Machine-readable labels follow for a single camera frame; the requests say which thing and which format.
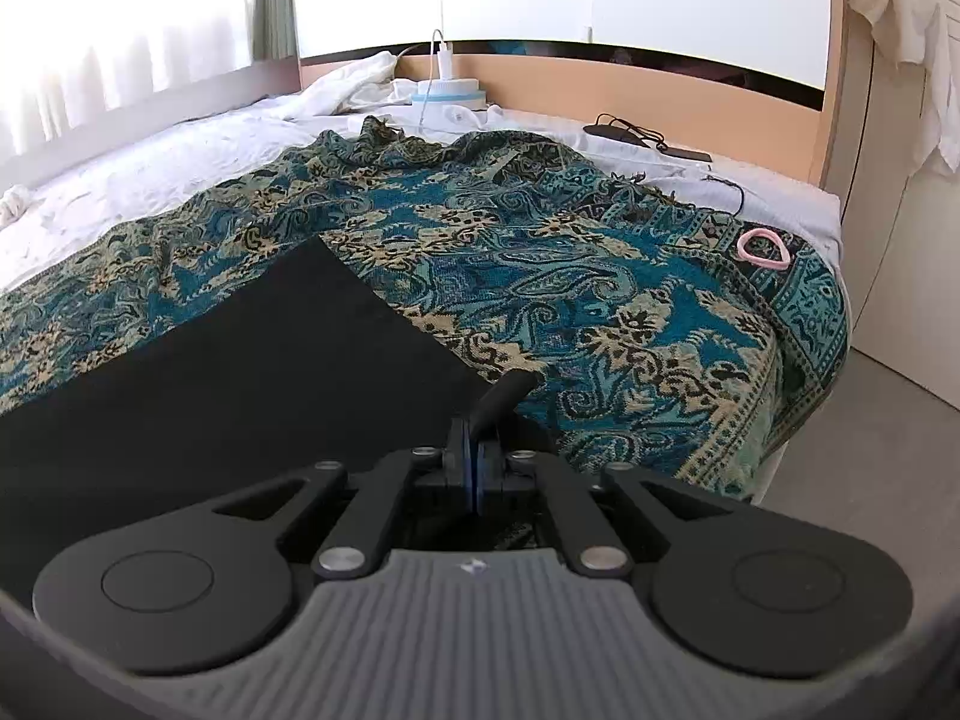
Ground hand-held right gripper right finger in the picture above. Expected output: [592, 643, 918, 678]
[474, 435, 733, 578]

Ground black pouch with cable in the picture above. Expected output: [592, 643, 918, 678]
[583, 114, 670, 152]

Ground crumpled white cloth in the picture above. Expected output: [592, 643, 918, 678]
[281, 51, 421, 119]

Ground green curtain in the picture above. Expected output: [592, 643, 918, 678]
[251, 0, 299, 62]

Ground hanging white cloth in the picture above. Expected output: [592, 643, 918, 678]
[851, 0, 960, 175]

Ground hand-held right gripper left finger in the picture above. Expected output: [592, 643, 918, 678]
[214, 420, 475, 580]

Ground white wardrobe door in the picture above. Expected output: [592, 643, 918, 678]
[844, 0, 960, 410]

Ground white bed sheet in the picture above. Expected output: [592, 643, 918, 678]
[0, 94, 842, 293]

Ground black pants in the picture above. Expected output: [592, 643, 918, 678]
[0, 236, 542, 601]

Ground white charger with cable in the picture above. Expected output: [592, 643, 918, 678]
[420, 28, 455, 128]

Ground thin black cable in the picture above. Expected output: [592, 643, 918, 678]
[702, 172, 745, 217]

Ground round white and blue device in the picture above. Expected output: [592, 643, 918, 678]
[411, 77, 487, 112]

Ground pink ring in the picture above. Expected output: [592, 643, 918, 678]
[736, 227, 791, 272]

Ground white sheer curtain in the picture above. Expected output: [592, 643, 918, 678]
[0, 0, 260, 147]

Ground wooden bed frame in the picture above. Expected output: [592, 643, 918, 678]
[240, 37, 852, 192]

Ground blue paisley patterned blanket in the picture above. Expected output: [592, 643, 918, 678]
[0, 116, 852, 550]

